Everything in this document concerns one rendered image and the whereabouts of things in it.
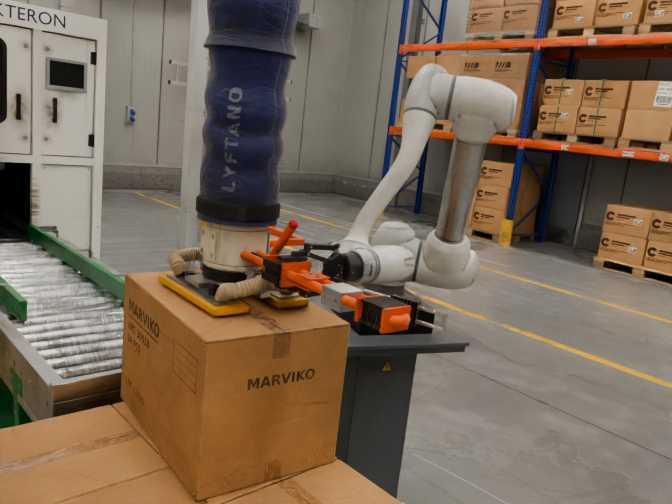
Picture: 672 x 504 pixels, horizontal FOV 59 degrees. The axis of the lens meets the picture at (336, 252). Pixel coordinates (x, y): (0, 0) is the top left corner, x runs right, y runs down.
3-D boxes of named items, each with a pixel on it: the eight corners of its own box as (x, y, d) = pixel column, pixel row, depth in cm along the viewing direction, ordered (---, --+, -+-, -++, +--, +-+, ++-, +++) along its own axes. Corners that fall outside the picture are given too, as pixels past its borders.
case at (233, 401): (120, 397, 187) (124, 273, 179) (236, 377, 211) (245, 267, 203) (195, 503, 140) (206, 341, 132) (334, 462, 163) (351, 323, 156)
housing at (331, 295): (318, 303, 132) (320, 284, 131) (342, 300, 136) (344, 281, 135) (338, 313, 126) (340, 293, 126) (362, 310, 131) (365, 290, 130)
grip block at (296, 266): (259, 278, 147) (261, 255, 146) (291, 276, 154) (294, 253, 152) (278, 288, 141) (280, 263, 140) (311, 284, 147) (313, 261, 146)
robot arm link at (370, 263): (377, 286, 159) (361, 288, 155) (355, 277, 166) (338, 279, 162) (381, 252, 157) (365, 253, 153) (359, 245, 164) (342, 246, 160)
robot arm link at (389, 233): (366, 270, 231) (376, 214, 225) (413, 280, 228) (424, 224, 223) (359, 280, 215) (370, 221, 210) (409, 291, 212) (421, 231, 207)
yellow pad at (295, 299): (217, 276, 184) (218, 260, 183) (245, 274, 190) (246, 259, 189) (278, 309, 158) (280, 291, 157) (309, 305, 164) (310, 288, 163)
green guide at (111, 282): (27, 236, 382) (27, 222, 380) (44, 236, 389) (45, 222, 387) (132, 308, 268) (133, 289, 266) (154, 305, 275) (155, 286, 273)
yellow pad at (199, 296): (157, 281, 171) (158, 264, 170) (189, 278, 178) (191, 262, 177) (213, 317, 146) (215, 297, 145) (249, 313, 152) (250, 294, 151)
